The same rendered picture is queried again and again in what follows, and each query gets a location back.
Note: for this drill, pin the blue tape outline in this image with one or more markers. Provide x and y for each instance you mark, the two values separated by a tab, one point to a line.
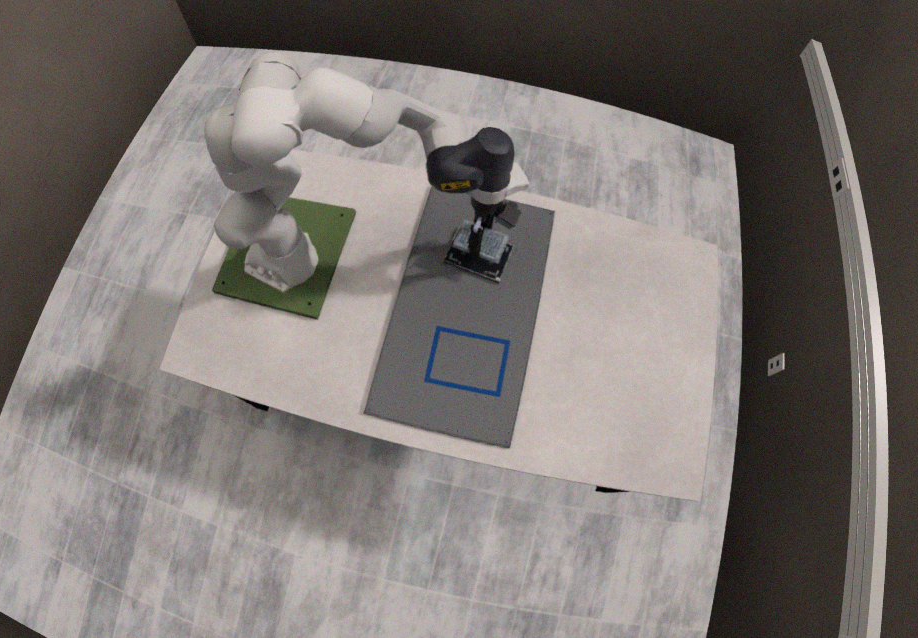
496	393

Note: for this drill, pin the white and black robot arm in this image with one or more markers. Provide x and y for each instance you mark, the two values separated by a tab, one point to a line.
267	120

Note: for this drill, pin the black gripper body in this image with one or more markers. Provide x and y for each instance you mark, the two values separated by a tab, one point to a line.
484	210

